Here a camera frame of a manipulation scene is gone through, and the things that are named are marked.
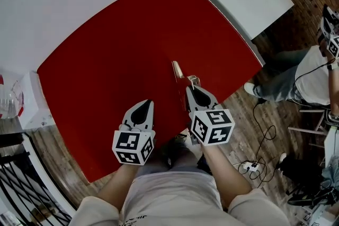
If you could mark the white cabinet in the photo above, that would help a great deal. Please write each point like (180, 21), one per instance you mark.
(34, 103)

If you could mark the person's white t-shirt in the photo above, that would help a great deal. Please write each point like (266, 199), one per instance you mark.
(172, 201)

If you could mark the black metal railing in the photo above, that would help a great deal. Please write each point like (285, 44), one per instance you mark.
(23, 188)

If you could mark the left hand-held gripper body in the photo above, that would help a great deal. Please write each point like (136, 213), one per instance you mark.
(129, 144)

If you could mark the white desk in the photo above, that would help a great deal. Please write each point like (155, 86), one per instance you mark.
(332, 145)

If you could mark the red table cover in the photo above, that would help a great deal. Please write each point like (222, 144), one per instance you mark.
(106, 61)

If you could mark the person's left forearm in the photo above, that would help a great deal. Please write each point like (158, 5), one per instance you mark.
(119, 188)

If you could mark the large metal binder clip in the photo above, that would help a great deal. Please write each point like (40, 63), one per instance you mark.
(177, 67)

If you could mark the clear plastic water bottle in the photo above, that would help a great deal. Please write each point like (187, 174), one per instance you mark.
(10, 103)

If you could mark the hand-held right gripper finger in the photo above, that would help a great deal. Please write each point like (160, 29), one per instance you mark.
(191, 103)
(213, 101)

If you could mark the person's grey trousers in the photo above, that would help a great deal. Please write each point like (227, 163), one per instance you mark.
(172, 158)

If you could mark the person's right forearm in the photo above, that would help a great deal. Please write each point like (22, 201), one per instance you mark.
(225, 177)

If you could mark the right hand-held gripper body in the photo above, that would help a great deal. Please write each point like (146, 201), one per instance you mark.
(214, 127)

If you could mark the white power strip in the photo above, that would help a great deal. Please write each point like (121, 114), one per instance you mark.
(250, 166)

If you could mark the white wooden stool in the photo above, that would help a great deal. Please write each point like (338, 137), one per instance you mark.
(310, 121)

